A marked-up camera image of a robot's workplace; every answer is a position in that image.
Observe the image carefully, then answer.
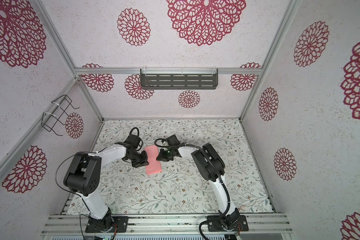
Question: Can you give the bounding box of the pink square paper sheet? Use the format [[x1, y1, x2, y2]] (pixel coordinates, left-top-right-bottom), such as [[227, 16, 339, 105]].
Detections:
[[145, 145, 162, 175]]

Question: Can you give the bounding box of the dark grey slotted wall shelf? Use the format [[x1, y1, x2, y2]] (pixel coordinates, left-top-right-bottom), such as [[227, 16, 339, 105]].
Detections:
[[140, 69, 219, 90]]

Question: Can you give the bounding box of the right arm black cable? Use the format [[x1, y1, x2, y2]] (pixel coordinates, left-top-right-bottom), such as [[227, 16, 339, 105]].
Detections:
[[154, 137, 232, 240]]

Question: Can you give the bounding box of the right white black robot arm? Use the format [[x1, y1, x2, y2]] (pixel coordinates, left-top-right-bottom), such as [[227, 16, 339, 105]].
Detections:
[[155, 143, 240, 224]]

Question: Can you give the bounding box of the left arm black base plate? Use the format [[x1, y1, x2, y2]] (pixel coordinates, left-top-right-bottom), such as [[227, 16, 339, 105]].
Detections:
[[85, 216, 129, 233]]

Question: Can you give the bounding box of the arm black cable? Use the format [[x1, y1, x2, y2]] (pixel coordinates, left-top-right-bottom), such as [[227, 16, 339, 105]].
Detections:
[[128, 126, 143, 145], [154, 137, 232, 240]]

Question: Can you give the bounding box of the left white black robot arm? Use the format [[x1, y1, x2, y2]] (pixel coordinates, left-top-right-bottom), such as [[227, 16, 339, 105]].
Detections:
[[64, 142, 149, 220]]

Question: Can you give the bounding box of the aluminium front rail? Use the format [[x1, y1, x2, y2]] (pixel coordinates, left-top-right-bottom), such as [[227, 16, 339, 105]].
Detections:
[[40, 213, 293, 237]]

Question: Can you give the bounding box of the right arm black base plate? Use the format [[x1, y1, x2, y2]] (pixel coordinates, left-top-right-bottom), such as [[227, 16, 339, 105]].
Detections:
[[207, 215, 249, 232]]

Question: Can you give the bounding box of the black wire wall rack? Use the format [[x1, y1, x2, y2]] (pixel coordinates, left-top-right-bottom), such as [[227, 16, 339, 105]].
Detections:
[[41, 95, 80, 137]]

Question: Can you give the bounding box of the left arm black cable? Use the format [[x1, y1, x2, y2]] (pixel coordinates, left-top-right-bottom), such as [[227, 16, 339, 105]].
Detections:
[[128, 126, 143, 145]]

